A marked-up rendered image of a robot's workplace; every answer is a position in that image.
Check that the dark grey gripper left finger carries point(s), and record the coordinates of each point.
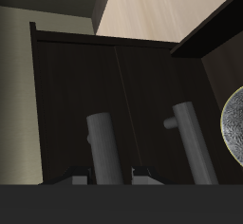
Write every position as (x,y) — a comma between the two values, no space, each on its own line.
(79,178)

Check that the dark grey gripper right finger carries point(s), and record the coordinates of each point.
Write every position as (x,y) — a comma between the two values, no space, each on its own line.
(142,177)

